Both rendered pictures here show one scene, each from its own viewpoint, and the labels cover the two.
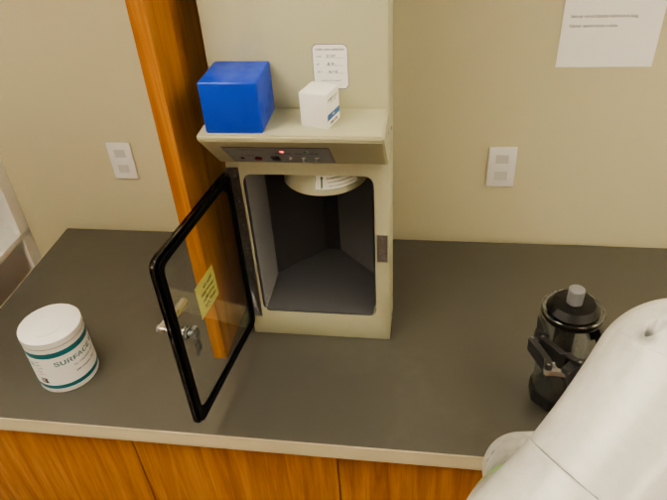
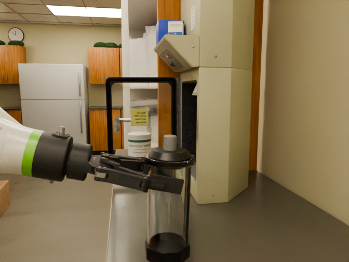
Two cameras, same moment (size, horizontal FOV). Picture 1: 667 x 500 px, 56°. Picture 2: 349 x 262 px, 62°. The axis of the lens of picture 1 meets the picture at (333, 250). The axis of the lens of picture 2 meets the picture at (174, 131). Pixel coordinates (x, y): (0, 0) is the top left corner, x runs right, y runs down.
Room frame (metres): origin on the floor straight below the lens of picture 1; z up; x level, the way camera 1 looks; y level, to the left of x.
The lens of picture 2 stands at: (0.62, -0.99, 1.34)
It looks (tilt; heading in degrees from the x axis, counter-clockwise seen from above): 8 degrees down; 70
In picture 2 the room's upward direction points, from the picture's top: straight up
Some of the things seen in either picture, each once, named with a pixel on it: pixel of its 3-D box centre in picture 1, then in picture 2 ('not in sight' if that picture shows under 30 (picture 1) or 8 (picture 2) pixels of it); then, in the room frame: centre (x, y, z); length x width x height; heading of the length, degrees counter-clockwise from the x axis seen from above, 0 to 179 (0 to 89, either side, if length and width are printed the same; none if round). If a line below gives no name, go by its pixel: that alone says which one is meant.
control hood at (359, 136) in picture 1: (297, 147); (173, 56); (1.01, 0.05, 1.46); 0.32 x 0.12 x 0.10; 80
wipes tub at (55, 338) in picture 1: (60, 347); not in sight; (1.00, 0.62, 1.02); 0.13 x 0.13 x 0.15
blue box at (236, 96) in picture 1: (237, 96); (169, 34); (1.02, 0.14, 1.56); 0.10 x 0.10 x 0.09; 80
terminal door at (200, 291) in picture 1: (211, 298); (142, 123); (0.93, 0.24, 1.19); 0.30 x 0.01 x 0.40; 162
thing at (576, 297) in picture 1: (574, 303); (170, 151); (0.82, -0.42, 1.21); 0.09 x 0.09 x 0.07
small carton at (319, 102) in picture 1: (320, 105); (175, 31); (1.00, 0.01, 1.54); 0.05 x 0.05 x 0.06; 63
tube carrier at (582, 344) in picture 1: (563, 351); (168, 203); (0.82, -0.42, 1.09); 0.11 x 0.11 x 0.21
